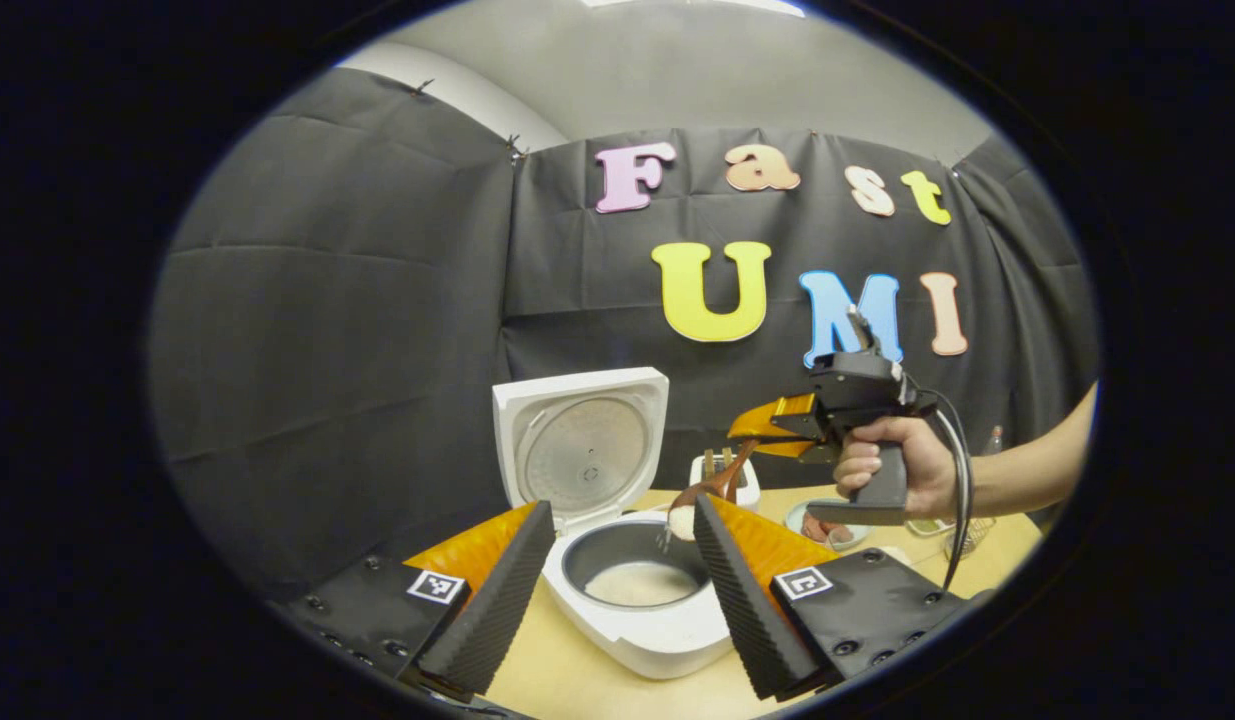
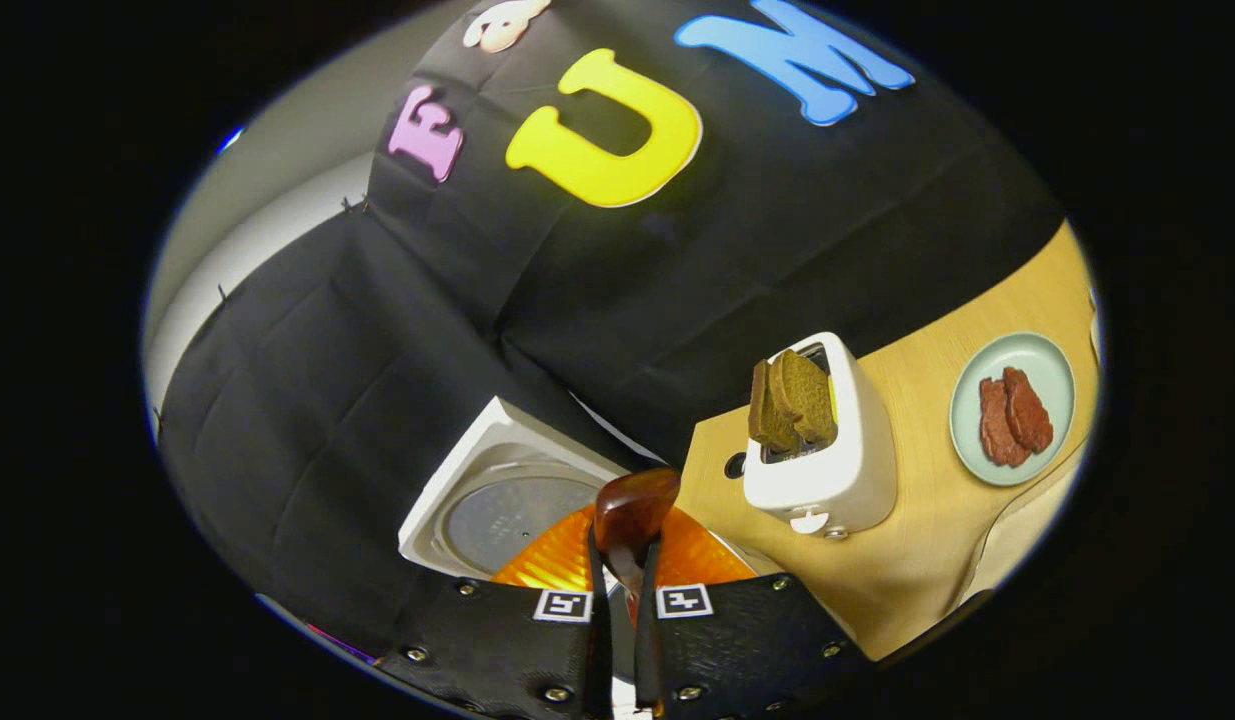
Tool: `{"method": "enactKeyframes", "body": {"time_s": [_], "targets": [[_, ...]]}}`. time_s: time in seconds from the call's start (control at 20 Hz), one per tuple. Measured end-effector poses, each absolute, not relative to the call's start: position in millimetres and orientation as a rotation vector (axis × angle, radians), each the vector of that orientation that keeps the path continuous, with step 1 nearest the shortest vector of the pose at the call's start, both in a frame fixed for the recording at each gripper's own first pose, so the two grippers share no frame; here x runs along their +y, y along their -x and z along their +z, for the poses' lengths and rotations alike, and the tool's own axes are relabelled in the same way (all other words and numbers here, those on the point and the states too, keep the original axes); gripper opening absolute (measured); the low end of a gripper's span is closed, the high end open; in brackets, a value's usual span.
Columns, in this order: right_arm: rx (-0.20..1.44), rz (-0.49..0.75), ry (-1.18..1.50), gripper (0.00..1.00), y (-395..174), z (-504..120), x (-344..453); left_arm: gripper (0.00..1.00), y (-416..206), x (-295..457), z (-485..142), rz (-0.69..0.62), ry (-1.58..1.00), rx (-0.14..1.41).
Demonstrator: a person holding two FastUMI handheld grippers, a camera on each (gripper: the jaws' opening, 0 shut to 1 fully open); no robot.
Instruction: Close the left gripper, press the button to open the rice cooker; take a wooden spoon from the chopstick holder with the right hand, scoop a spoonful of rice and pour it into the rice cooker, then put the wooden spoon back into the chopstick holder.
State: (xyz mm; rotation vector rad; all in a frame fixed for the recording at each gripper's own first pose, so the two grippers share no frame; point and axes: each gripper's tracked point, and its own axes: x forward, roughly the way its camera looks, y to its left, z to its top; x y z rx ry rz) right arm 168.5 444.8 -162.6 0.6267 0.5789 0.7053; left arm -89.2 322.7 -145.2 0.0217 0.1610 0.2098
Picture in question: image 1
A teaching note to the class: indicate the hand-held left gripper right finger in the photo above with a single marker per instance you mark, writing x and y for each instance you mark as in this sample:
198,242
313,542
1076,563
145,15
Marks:
747,610

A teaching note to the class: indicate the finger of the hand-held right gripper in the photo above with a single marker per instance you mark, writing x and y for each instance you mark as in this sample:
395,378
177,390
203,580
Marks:
767,418
792,450

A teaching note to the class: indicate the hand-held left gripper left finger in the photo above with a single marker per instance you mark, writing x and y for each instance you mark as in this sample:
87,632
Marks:
497,610

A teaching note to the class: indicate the brown wooden spoon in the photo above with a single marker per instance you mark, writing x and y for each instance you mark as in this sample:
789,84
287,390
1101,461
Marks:
722,480

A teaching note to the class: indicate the white rice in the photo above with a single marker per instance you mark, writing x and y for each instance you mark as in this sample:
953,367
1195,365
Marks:
642,585

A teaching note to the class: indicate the white rice cooker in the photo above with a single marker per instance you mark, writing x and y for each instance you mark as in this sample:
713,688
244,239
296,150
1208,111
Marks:
587,450

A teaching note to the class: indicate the brown toast slice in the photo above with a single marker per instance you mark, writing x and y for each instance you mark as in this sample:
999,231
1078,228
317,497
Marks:
732,462
709,462

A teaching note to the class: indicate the white toaster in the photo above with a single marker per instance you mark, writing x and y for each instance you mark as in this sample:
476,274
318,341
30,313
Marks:
749,492

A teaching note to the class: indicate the pale green plate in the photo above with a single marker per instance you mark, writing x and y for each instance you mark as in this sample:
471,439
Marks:
797,525

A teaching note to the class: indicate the red-brown meat slice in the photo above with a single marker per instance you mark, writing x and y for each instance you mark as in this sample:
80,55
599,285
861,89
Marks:
815,528
841,533

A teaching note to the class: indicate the clear plastic water bottle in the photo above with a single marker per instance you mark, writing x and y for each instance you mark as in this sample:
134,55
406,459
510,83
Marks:
993,440

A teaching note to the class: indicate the ceiling light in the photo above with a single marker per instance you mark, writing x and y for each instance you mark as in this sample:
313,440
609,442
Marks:
697,6

